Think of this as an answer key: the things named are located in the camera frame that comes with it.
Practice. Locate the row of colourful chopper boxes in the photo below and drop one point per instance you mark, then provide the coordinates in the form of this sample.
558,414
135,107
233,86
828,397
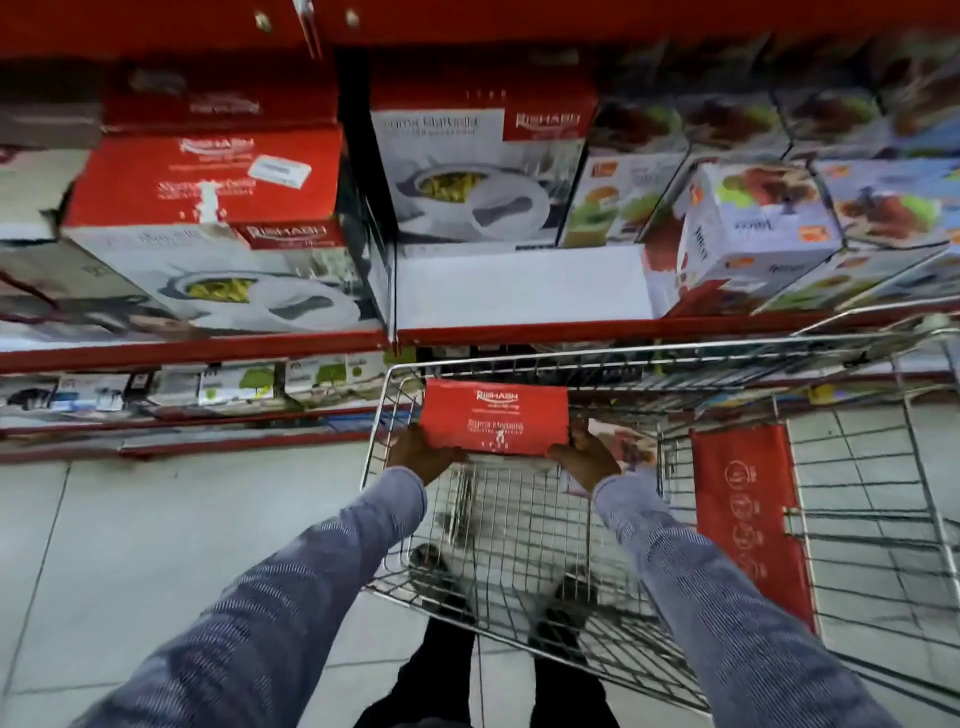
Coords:
825,127

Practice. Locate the person's right black shoe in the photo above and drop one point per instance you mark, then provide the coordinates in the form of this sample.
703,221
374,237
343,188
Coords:
566,615

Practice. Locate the person's right hand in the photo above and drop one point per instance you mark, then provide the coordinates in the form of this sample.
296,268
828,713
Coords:
589,465

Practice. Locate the person's right forearm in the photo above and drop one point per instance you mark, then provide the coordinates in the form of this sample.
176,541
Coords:
720,607

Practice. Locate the person's left hand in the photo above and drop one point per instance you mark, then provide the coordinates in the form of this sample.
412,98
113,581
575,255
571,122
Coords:
420,461

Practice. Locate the red metal shelving unit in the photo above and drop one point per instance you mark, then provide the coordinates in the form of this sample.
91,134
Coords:
187,351

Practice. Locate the person's black trousers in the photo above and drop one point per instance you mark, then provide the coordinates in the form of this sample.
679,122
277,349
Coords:
450,682

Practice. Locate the person's left thumb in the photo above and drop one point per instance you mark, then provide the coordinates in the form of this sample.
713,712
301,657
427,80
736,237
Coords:
450,454

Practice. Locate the large red white dish box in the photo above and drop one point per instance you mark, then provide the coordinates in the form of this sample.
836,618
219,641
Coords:
480,172
225,97
225,247

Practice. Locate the row of small white boxes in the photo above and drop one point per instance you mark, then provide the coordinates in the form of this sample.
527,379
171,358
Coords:
225,384

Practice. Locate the person's left forearm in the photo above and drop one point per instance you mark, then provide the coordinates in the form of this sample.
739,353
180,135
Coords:
285,600

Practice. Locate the tilted white chopper box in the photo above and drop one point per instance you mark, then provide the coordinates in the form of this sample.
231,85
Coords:
750,225

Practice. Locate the small red box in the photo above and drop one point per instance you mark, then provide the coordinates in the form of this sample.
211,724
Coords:
495,416

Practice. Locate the picture printed box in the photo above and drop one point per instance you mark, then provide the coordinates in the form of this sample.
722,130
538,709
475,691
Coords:
626,442

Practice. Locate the person's black shoe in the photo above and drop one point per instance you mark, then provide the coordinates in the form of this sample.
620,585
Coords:
439,577
566,615

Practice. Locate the person's left black shoe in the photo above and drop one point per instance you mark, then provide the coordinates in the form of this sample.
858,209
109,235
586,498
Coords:
439,577

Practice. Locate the red cart seat flap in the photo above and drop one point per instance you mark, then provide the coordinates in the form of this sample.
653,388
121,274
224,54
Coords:
750,510

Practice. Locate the person's right thumb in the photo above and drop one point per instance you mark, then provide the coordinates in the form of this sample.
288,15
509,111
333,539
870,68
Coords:
561,452

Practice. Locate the stack of grey boxes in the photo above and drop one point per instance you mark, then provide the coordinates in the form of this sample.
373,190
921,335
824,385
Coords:
45,210

